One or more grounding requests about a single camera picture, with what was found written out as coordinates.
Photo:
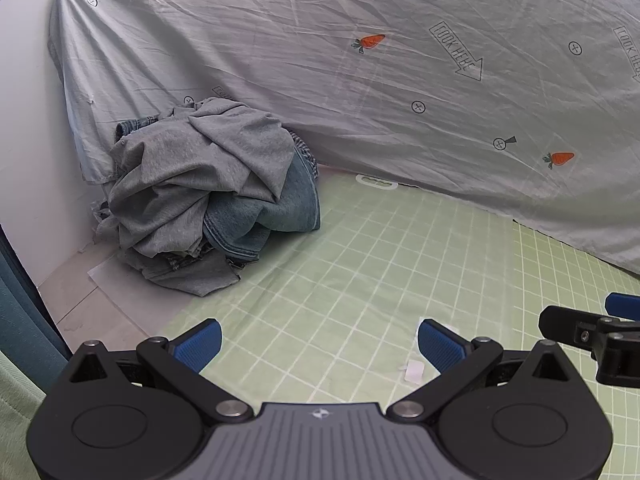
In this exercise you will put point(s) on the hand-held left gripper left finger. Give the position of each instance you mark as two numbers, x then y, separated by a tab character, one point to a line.
197	344

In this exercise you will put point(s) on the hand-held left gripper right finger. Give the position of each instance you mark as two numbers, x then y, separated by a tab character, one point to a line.
441	345

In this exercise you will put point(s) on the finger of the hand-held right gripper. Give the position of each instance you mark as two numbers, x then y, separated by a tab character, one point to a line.
624	306
562	324

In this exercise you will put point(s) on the grey sweatpants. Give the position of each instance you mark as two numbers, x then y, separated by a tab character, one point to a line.
200	170

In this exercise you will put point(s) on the grey fleece garment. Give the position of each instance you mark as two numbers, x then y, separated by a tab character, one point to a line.
195	277

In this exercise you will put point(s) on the green checked mat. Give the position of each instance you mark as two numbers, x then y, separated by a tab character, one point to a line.
350	270

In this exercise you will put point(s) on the white plastic tag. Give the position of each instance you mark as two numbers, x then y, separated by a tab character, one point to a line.
376	182

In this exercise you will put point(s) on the teal curtain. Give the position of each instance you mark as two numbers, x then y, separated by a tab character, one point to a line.
22	305

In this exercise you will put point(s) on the green fuzzy cloth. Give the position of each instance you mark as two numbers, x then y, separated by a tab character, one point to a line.
20	410

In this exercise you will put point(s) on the faded light blue jeans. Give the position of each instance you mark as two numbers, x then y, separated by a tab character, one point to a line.
140	126

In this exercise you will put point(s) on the carrot printed grey bedsheet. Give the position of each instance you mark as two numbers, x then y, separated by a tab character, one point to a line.
350	85

